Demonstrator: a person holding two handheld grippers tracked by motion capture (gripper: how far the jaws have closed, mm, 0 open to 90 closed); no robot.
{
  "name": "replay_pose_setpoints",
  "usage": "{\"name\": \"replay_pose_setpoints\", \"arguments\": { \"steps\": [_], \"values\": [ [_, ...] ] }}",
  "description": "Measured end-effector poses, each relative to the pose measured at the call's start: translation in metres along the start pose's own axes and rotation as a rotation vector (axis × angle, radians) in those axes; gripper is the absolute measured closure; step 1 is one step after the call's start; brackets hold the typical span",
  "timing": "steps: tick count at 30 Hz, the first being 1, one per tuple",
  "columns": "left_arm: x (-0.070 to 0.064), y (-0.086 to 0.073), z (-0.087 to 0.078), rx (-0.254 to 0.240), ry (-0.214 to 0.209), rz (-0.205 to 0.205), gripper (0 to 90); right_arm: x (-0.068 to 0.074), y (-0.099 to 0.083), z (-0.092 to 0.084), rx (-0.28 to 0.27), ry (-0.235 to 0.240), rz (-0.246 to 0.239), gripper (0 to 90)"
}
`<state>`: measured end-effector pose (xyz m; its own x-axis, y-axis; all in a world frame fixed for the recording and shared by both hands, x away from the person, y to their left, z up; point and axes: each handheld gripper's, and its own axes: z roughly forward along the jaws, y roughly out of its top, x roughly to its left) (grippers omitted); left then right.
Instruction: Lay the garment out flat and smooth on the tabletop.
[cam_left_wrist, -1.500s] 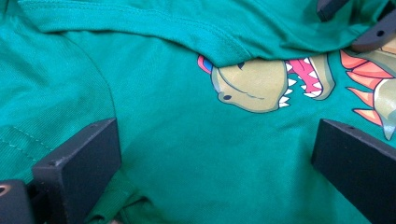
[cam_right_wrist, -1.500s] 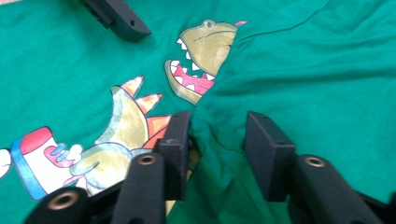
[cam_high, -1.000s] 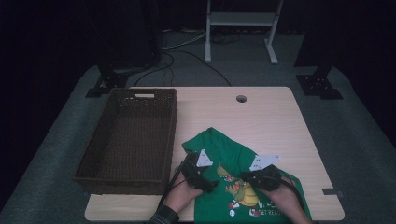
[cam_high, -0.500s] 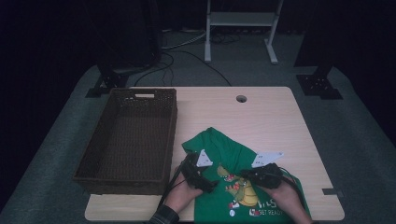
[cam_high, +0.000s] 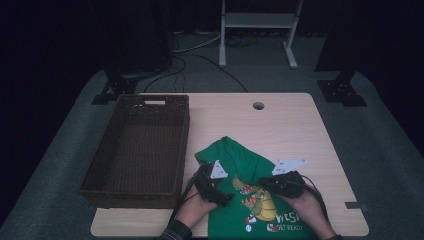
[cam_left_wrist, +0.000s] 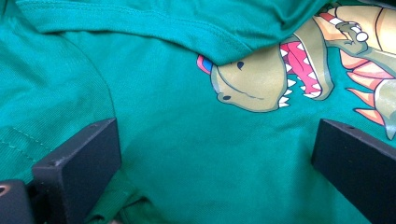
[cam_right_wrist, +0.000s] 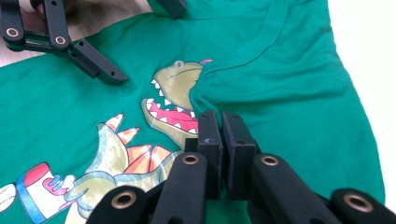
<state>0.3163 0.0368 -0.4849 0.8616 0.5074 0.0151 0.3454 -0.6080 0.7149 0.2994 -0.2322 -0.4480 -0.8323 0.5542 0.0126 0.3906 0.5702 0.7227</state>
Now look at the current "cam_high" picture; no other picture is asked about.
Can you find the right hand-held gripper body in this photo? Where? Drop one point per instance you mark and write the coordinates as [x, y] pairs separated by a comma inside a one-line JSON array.
[[290, 185]]

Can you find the black metal stand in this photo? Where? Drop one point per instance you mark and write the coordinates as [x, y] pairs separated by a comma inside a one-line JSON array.
[[116, 86], [340, 91]]

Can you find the brown wicker basket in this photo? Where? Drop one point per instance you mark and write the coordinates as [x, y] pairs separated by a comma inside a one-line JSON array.
[[140, 150]]

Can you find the white metal stand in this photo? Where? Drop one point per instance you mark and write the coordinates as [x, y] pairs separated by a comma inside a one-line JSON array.
[[258, 20]]

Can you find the grey tape strip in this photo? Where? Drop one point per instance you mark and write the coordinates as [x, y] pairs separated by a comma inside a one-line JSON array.
[[356, 206]]

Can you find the green printed t-shirt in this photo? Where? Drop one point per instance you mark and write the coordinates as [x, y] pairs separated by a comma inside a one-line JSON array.
[[240, 160]]

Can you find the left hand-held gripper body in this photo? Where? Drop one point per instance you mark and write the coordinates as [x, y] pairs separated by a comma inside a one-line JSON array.
[[206, 185]]

